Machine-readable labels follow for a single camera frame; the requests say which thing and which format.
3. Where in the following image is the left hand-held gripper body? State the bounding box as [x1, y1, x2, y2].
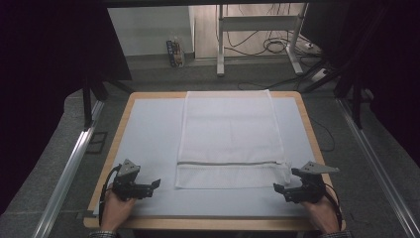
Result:
[112, 159, 151, 202]

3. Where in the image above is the white power strip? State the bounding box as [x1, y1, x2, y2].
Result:
[310, 67, 330, 83]

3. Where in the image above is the white desk frame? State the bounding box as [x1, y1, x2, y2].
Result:
[216, 3, 310, 78]

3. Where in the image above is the wooden table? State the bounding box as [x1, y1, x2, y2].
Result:
[82, 90, 347, 232]

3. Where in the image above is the person's left hand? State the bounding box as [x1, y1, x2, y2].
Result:
[99, 188, 137, 232]

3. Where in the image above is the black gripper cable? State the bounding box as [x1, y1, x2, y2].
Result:
[324, 182, 344, 231]
[98, 164, 123, 226]

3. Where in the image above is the person's right hand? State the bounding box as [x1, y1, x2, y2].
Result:
[300, 194, 341, 234]

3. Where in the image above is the white mesh laundry bag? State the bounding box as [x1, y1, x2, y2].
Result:
[174, 89, 293, 190]

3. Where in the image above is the black metal stand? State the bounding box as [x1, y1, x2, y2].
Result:
[332, 59, 374, 131]
[81, 76, 134, 132]

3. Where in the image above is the thin black floor cable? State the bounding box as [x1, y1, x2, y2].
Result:
[308, 115, 337, 154]

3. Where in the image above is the black rectangular floor frame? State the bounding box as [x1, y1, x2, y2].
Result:
[84, 131, 109, 156]

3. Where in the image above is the black curtain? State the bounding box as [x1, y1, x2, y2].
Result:
[300, 0, 420, 167]
[0, 0, 134, 216]

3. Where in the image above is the pack of bottles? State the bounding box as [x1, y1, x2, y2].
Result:
[165, 32, 186, 69]

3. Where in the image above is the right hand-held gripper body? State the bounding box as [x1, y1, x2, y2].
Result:
[282, 161, 341, 204]

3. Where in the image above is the tangle of black floor cables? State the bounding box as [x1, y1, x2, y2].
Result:
[224, 3, 320, 58]

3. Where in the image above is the aluminium rail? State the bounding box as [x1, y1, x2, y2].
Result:
[335, 97, 420, 238]
[31, 100, 106, 238]

